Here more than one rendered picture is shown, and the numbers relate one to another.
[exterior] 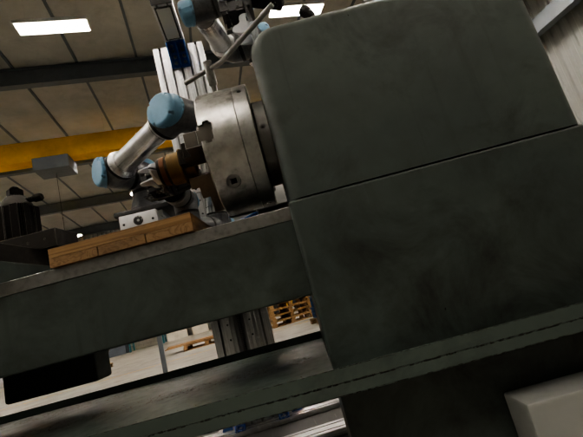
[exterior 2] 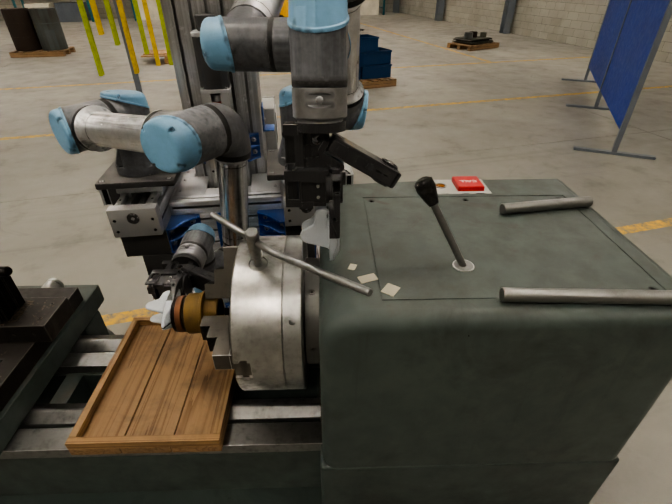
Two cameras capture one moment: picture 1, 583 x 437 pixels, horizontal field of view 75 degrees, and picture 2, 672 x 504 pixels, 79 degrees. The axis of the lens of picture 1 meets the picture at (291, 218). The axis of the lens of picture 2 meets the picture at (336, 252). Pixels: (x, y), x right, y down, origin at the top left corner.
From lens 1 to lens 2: 102 cm
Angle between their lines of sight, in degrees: 45
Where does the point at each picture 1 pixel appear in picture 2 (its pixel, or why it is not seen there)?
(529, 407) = not seen: outside the picture
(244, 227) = (272, 449)
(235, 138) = (277, 380)
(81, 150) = not seen: outside the picture
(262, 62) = (331, 364)
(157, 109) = (158, 148)
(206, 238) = (233, 451)
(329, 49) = (422, 367)
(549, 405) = not seen: outside the picture
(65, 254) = (85, 449)
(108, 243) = (131, 447)
